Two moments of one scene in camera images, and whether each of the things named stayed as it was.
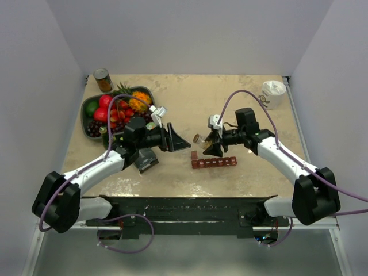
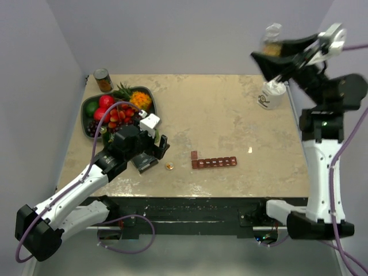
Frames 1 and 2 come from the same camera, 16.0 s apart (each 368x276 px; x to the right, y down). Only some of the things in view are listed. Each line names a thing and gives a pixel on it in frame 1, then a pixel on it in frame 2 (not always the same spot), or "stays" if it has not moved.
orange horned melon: [138, 105] stays
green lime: [91, 107] stays
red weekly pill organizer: [217, 162] stays
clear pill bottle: [198, 139] → [272, 43]
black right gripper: [215, 149] → [272, 66]
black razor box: [146, 158] stays
